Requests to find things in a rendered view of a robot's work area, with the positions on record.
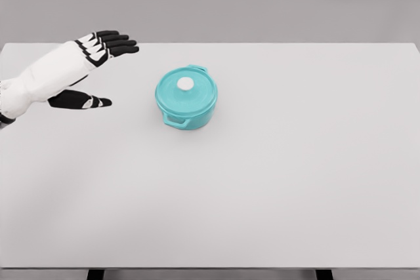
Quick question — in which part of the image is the turquoise lid with white knob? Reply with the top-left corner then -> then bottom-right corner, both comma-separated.
155,66 -> 218,113

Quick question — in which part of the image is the turquoise pot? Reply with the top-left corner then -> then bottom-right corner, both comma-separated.
155,64 -> 219,131

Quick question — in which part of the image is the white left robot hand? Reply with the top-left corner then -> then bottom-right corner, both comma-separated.
25,30 -> 140,110

